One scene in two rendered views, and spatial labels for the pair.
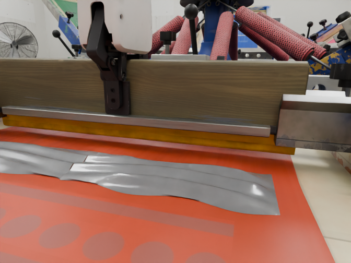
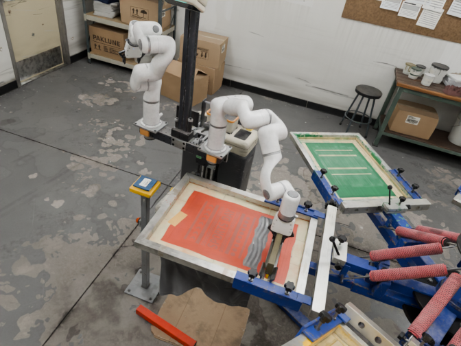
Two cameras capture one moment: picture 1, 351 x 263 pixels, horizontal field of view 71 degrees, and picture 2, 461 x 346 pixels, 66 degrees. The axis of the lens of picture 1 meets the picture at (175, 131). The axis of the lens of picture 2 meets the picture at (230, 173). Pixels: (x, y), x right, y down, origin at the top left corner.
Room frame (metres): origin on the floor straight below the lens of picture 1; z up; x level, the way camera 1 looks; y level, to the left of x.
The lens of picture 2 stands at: (-0.04, -1.12, 2.26)
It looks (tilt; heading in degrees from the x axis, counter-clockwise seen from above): 37 degrees down; 86
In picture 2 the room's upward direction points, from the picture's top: 10 degrees clockwise
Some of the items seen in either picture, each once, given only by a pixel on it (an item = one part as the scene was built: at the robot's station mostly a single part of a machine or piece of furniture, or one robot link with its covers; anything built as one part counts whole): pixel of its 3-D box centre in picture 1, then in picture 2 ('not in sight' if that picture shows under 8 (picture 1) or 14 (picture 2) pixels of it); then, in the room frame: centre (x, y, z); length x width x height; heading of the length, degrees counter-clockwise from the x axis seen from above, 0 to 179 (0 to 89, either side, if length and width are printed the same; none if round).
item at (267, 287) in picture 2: not in sight; (267, 290); (0.26, -0.21, 0.97); 0.30 x 0.05 x 0.07; 164
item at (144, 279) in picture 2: not in sight; (145, 241); (-0.41, 0.39, 0.48); 0.22 x 0.22 x 0.96; 74
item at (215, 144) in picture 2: not in sight; (217, 134); (-0.05, 0.61, 1.21); 0.16 x 0.13 x 0.15; 68
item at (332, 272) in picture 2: not in sight; (313, 269); (0.52, 0.01, 0.89); 1.24 x 0.06 x 0.06; 164
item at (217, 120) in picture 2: not in sight; (221, 110); (-0.05, 0.60, 1.37); 0.13 x 0.10 x 0.16; 35
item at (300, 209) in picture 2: not in sight; (290, 209); (0.41, 0.33, 0.97); 0.30 x 0.05 x 0.07; 164
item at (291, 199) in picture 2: not in sight; (286, 196); (0.30, 0.10, 1.25); 0.15 x 0.10 x 0.11; 125
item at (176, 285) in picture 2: not in sight; (204, 285); (-0.01, -0.06, 0.74); 0.46 x 0.04 x 0.42; 164
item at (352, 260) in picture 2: not in sight; (348, 261); (0.64, -0.02, 1.02); 0.17 x 0.06 x 0.05; 164
